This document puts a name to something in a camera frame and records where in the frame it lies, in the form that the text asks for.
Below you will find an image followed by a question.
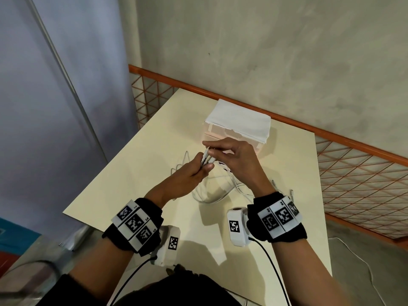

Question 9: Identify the person's left forearm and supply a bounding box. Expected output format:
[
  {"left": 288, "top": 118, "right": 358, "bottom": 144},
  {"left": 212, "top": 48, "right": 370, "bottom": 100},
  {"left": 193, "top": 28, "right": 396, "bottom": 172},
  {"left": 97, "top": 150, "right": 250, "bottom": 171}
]
[{"left": 68, "top": 242, "right": 141, "bottom": 306}]

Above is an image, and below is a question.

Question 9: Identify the person's left hand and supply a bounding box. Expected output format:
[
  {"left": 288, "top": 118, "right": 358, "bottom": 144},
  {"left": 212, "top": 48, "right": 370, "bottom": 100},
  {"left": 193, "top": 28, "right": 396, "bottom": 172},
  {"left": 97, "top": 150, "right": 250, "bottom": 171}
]
[{"left": 144, "top": 160, "right": 215, "bottom": 210}]

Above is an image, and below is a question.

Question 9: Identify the black camera cable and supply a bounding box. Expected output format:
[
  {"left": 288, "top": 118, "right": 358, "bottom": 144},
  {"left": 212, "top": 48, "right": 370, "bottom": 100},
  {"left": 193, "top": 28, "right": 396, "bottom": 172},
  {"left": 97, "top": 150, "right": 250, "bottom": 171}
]
[
  {"left": 248, "top": 237, "right": 291, "bottom": 306},
  {"left": 110, "top": 256, "right": 159, "bottom": 306}
]

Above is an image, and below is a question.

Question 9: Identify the person's black shirt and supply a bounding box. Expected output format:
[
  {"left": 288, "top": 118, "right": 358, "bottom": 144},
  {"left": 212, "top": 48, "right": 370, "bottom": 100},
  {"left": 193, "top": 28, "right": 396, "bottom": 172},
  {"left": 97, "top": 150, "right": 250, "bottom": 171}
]
[{"left": 35, "top": 264, "right": 243, "bottom": 306}]

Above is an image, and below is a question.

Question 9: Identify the thin white floor cable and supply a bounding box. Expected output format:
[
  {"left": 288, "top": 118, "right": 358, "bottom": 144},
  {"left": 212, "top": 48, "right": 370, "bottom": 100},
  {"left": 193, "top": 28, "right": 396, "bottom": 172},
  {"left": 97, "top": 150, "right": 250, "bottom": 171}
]
[{"left": 328, "top": 236, "right": 388, "bottom": 306}]

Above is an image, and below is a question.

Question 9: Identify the person's right hand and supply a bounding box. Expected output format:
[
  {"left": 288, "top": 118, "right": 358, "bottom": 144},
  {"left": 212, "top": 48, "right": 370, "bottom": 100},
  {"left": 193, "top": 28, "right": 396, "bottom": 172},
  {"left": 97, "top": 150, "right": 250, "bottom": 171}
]
[{"left": 202, "top": 137, "right": 277, "bottom": 198}]

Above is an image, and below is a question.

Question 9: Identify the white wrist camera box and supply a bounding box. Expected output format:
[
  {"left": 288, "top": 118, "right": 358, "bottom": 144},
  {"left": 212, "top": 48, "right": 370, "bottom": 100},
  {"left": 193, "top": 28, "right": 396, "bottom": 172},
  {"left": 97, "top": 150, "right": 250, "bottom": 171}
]
[
  {"left": 151, "top": 225, "right": 181, "bottom": 268},
  {"left": 227, "top": 207, "right": 252, "bottom": 247}
]

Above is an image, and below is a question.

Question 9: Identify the person's right forearm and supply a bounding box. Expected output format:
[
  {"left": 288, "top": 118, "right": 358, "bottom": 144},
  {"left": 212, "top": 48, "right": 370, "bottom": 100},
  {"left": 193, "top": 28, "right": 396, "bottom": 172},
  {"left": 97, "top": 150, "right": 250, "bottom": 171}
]
[{"left": 272, "top": 234, "right": 351, "bottom": 306}]

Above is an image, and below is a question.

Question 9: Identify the white folded cloth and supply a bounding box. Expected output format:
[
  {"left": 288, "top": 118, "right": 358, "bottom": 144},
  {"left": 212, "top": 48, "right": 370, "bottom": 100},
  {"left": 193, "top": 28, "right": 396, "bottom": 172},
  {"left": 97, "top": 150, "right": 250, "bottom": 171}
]
[{"left": 205, "top": 99, "right": 272, "bottom": 145}]

